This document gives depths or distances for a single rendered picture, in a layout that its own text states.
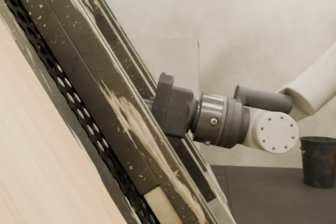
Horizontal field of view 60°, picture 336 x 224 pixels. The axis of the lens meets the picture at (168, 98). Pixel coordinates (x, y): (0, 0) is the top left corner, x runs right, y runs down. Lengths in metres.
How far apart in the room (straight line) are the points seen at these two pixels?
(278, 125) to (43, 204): 0.36
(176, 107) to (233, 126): 0.10
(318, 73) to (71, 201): 0.44
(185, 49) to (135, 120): 3.61
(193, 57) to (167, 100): 3.51
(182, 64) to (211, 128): 3.53
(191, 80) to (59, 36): 3.56
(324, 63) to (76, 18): 0.41
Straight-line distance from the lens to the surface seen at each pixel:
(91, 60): 0.44
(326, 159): 4.57
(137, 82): 0.74
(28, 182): 0.21
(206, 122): 0.47
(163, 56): 4.04
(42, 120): 0.27
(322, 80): 0.54
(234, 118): 0.48
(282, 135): 0.48
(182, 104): 0.49
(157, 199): 0.45
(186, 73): 3.97
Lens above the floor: 1.28
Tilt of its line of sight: 1 degrees down
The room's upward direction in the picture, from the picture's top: straight up
